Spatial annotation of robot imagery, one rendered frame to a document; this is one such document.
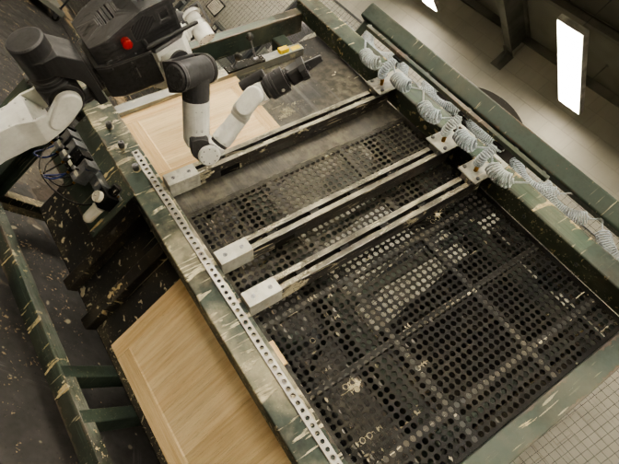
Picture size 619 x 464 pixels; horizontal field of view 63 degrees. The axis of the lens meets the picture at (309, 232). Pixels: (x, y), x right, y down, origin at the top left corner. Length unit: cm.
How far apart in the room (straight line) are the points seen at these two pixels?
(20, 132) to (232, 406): 116
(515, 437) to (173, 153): 159
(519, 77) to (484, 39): 82
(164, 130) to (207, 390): 108
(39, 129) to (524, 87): 640
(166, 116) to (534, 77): 586
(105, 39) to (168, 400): 128
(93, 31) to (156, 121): 64
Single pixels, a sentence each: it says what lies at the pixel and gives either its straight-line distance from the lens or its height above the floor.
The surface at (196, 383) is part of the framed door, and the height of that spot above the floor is 51.
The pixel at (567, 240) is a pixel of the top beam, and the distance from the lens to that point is 207.
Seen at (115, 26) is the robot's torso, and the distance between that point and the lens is 174.
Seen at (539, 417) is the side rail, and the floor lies 137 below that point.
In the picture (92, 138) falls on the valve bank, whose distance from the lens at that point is 228.
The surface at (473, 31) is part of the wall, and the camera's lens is 804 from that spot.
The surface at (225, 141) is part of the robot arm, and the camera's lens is 183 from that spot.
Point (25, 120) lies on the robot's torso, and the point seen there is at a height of 83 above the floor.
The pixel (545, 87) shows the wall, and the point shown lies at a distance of 741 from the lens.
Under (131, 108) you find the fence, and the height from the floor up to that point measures 95.
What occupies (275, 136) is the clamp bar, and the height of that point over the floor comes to 132.
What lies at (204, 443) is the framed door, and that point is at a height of 42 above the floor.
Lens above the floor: 148
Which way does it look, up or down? 9 degrees down
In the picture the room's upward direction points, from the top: 47 degrees clockwise
